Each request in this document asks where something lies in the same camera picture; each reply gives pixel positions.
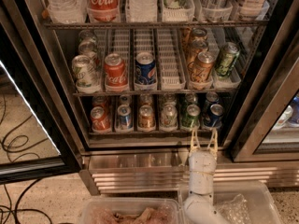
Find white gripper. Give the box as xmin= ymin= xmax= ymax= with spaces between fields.
xmin=189 ymin=128 xmax=218 ymax=195

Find blue pepsi can bottom front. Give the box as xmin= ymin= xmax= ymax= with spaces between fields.
xmin=204 ymin=104 xmax=224 ymax=127

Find blue pepsi can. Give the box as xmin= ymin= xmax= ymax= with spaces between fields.
xmin=204 ymin=104 xmax=224 ymax=127
xmin=203 ymin=91 xmax=220 ymax=113

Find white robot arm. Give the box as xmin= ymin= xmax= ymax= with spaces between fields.
xmin=184 ymin=128 xmax=230 ymax=224

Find green sprite can bottom front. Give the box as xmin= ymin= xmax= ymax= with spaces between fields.
xmin=181 ymin=105 xmax=200 ymax=129

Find white green can bottom front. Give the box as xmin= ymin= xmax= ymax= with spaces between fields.
xmin=160 ymin=105 xmax=178 ymax=130

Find blue pepsi can bottom behind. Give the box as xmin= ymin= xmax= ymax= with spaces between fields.
xmin=203 ymin=91 xmax=220 ymax=113

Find orange can bottom front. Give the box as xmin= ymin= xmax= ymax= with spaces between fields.
xmin=138 ymin=105 xmax=155 ymax=130

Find orange can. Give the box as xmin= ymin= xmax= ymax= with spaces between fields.
xmin=138 ymin=105 xmax=155 ymax=130
xmin=191 ymin=51 xmax=216 ymax=83

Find orange can middle front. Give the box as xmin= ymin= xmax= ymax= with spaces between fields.
xmin=191 ymin=51 xmax=216 ymax=83

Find blue white can bottom front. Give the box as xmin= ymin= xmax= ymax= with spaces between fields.
xmin=118 ymin=105 xmax=133 ymax=130

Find empty white can tray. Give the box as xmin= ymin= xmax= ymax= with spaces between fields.
xmin=156 ymin=29 xmax=186 ymax=91

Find blue pepsi can middle shelf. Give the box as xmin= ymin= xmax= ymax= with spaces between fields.
xmin=135 ymin=51 xmax=156 ymax=85

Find green can middle right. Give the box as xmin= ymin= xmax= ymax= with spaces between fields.
xmin=214 ymin=42 xmax=240 ymax=77

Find red coke can bottom front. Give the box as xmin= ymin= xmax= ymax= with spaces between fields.
xmin=91 ymin=106 xmax=110 ymax=132

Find red coca-cola can middle shelf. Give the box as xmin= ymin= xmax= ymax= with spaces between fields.
xmin=104 ymin=53 xmax=128 ymax=87

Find white green can middle shelf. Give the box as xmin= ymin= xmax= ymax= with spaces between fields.
xmin=72 ymin=55 xmax=97 ymax=88

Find glass fridge door left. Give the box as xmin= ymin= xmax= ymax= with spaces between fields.
xmin=0 ymin=0 xmax=82 ymax=184

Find red coca-cola bottle top shelf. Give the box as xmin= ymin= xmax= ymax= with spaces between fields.
xmin=87 ymin=0 xmax=120 ymax=21

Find clear plastic bin right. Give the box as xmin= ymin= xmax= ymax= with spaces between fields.
xmin=178 ymin=180 xmax=284 ymax=224

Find clear plastic bin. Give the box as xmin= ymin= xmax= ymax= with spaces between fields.
xmin=178 ymin=180 xmax=284 ymax=224
xmin=78 ymin=197 xmax=183 ymax=224

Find clear plastic bin left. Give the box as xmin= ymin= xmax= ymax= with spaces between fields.
xmin=78 ymin=197 xmax=183 ymax=224

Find clear water bottle top centre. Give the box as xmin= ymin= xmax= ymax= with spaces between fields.
xmin=126 ymin=0 xmax=158 ymax=22

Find clear water bottle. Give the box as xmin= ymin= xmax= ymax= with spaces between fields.
xmin=47 ymin=0 xmax=87 ymax=24
xmin=126 ymin=0 xmax=158 ymax=22

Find clear water bottle top left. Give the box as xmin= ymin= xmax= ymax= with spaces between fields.
xmin=47 ymin=0 xmax=87 ymax=24

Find black floor cable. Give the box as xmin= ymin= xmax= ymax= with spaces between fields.
xmin=0 ymin=177 xmax=54 ymax=224

